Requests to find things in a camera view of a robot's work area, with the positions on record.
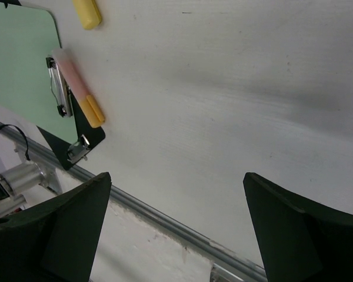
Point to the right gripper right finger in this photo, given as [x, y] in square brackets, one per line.
[299, 239]

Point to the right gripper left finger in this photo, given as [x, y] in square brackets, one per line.
[55, 240]

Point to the pale orange highlighter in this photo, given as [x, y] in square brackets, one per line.
[79, 88]

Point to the green clipboard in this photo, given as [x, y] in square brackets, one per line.
[27, 37]

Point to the yellow highlighter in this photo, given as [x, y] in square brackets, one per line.
[88, 13]

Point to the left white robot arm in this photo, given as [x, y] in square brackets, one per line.
[10, 200]

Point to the black clipboard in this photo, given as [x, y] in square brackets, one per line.
[84, 140]

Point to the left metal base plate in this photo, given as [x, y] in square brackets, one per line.
[47, 176]

